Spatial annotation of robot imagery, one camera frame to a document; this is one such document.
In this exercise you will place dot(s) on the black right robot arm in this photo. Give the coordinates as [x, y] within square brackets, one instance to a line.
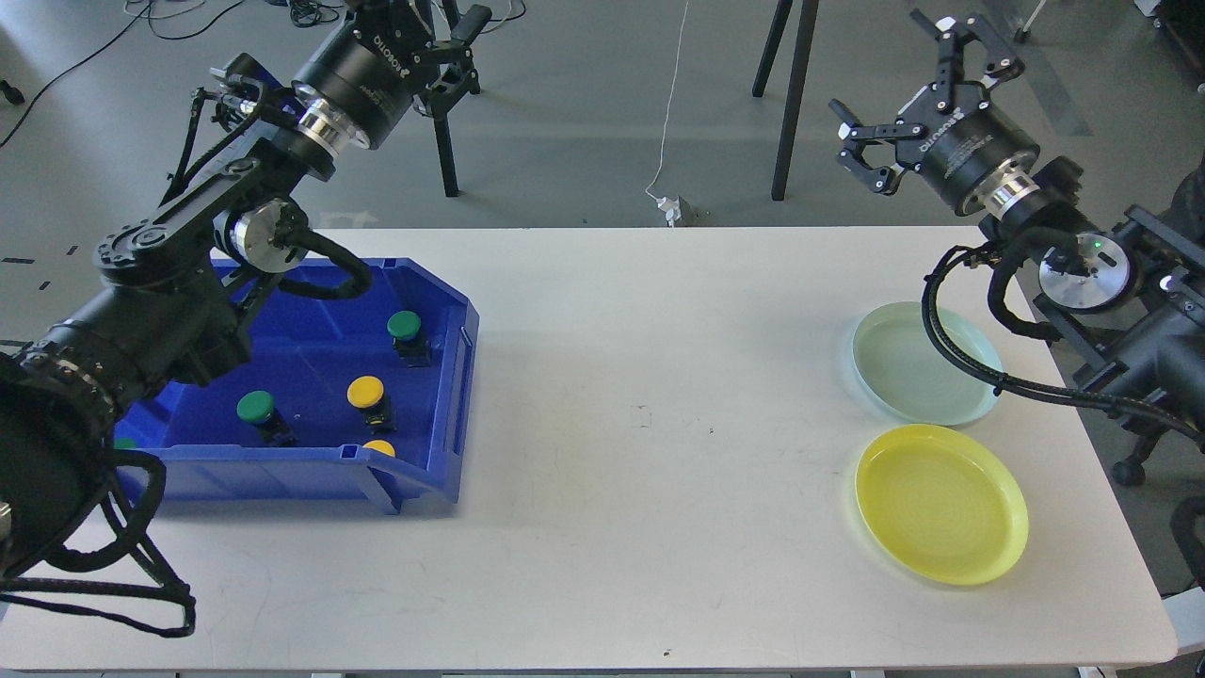
[1128, 300]

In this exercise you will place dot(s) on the black tripod right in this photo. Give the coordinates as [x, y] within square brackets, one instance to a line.
[797, 76]

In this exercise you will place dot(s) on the yellow plate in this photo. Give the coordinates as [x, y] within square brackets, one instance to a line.
[942, 505]

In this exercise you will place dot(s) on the blue plastic bin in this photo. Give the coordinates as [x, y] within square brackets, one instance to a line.
[305, 352]

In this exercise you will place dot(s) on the yellow push button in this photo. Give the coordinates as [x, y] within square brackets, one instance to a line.
[367, 394]

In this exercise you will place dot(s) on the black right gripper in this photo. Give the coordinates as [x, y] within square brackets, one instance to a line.
[970, 151]

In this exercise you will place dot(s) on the green push button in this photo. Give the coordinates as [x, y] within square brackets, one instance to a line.
[258, 409]
[409, 339]

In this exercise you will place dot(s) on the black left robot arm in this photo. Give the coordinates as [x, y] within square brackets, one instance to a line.
[181, 290]

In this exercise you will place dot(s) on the yellow button at bin front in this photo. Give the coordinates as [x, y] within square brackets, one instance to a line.
[382, 447]

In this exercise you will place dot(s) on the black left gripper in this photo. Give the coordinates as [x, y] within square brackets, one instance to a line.
[383, 56]

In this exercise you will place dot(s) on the light green plate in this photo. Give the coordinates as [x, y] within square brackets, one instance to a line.
[901, 371]

